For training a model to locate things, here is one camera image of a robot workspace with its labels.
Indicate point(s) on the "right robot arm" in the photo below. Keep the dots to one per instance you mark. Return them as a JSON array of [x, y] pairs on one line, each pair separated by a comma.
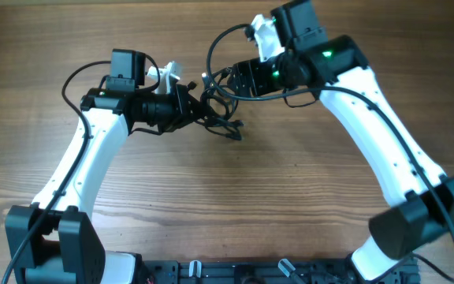
[[295, 56]]

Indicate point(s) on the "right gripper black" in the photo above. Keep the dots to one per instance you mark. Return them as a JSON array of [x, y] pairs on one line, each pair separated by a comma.
[[241, 70]]

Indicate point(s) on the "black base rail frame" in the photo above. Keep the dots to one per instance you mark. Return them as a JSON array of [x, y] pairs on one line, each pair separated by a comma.
[[250, 272]]

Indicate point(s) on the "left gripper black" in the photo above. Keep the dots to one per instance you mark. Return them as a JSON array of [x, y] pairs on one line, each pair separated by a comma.
[[184, 100]]

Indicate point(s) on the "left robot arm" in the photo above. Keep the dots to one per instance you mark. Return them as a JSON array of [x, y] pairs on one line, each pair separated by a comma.
[[52, 240]]

